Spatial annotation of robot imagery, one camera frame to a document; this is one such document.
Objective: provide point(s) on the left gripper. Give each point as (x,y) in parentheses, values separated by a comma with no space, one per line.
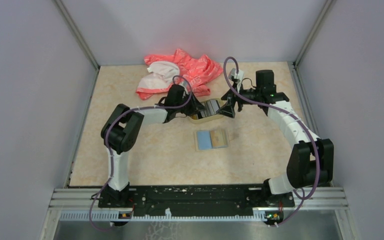
(195,106)

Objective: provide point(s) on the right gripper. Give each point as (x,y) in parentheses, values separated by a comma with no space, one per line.
(228,109)

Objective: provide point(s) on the cream oval card tray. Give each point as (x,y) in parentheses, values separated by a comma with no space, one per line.
(204,120)

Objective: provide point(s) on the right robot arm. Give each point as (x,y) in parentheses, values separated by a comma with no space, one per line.
(311,160)

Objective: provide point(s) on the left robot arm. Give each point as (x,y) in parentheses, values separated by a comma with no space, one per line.
(122,128)

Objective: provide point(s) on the stack of cards in tray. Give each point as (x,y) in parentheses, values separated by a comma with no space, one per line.
(211,106)

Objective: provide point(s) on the pink patterned cloth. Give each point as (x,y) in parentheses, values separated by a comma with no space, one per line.
(162,68)

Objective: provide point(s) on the aluminium frame rail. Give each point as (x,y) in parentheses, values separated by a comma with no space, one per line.
(78,204)

